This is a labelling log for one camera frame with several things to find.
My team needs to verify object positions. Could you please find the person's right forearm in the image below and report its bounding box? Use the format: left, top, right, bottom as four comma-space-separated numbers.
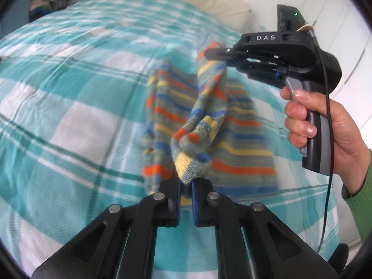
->
341, 148, 372, 245

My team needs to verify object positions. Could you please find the black rounded object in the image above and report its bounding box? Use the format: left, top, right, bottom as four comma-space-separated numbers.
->
325, 242, 349, 268

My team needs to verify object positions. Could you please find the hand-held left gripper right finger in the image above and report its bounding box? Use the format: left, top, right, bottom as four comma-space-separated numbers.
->
190, 178, 340, 279

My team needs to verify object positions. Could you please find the striped knit sweater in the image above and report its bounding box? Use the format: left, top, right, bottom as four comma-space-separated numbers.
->
142, 33, 280, 207

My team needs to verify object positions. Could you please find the teal plaid blanket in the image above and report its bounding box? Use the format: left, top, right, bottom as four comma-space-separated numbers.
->
0, 0, 340, 279

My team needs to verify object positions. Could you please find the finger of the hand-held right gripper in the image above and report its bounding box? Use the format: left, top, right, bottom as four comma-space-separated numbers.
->
229, 60, 288, 89
204, 47, 281, 67

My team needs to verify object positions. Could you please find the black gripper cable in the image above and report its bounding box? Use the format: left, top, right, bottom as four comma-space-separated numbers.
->
308, 27, 335, 253

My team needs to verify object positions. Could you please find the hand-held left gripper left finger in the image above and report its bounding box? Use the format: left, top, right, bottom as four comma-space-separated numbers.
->
30, 177, 182, 279

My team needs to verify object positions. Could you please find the person's right hand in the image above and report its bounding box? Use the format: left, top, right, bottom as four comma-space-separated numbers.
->
280, 89, 371, 195

